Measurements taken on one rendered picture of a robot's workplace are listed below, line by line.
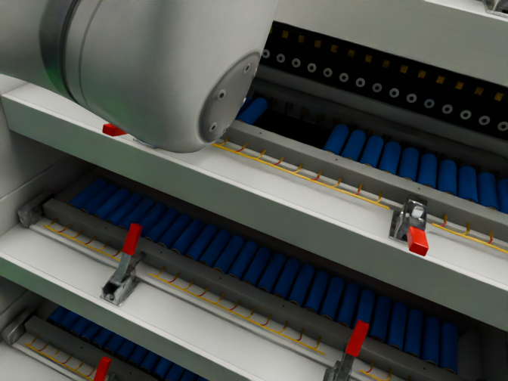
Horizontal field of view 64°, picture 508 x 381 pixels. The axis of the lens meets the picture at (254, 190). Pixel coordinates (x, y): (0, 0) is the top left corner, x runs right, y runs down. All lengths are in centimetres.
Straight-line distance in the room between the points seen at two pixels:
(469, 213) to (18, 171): 51
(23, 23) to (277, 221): 28
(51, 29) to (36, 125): 33
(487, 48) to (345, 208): 17
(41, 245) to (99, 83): 42
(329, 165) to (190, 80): 26
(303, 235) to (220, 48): 26
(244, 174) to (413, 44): 19
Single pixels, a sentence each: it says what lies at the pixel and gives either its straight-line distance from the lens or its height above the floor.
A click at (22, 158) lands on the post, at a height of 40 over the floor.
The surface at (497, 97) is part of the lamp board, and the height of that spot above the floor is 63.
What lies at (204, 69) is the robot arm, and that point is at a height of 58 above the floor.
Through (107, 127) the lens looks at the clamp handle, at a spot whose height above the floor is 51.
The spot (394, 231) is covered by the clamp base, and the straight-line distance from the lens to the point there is 38.
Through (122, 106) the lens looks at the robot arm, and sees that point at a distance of 18.
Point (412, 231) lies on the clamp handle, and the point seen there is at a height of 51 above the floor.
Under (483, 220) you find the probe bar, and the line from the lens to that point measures 42.
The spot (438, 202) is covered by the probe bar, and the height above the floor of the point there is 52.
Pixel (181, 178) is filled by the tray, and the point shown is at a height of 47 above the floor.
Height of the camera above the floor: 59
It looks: 17 degrees down
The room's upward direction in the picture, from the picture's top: 17 degrees clockwise
